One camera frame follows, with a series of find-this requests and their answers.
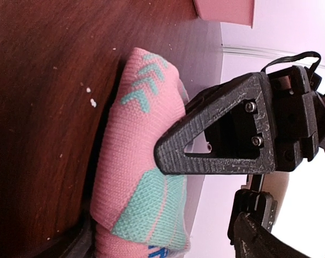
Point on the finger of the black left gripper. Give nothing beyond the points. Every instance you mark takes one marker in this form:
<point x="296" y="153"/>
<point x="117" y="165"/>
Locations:
<point x="227" y="129"/>
<point x="260" y="205"/>

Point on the pink sock with teal patches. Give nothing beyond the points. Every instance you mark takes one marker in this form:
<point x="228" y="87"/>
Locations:
<point x="139" y="211"/>

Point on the pink plastic organizer tray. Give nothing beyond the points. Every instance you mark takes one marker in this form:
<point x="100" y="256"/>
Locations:
<point x="240" y="12"/>

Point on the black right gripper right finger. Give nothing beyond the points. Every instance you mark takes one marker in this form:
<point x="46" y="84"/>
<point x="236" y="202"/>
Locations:
<point x="252" y="240"/>

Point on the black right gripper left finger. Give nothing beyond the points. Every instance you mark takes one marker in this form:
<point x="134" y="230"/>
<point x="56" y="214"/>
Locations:
<point x="77" y="242"/>

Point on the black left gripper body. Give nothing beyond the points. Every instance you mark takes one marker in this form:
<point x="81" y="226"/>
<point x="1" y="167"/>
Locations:
<point x="299" y="111"/>

